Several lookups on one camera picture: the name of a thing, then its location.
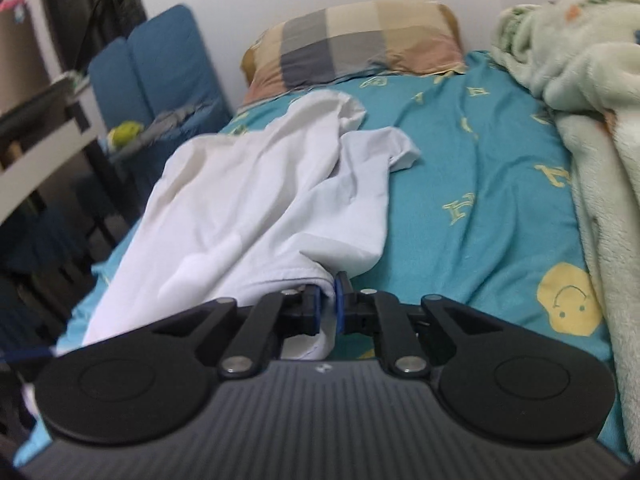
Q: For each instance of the blue folded cushion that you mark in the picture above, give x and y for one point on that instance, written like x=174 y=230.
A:
x=162 y=65

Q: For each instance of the green plush toy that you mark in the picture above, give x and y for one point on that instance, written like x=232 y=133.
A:
x=120 y=136

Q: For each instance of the cardboard box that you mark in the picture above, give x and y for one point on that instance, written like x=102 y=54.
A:
x=22 y=70

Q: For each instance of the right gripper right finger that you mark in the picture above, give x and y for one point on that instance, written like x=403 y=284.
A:
x=502 y=381

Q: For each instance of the checkered pillow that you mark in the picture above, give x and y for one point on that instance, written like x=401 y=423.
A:
x=366 y=38

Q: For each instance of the grey cloth on cushion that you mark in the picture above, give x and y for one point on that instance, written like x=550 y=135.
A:
x=159 y=127

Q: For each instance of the white black desk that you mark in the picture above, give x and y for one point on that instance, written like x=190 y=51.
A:
x=46 y=241

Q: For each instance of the white t-shirt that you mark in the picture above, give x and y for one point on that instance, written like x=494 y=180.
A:
x=242 y=216

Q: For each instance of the green fleece blanket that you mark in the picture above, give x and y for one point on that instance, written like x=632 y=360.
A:
x=581 y=59

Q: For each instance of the teal patterned bed sheet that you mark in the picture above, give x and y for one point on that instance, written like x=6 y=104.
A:
x=484 y=217

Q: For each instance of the dark window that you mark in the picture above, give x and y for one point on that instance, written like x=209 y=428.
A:
x=81 y=29

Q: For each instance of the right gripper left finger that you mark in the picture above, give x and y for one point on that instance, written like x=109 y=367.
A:
x=139 y=386

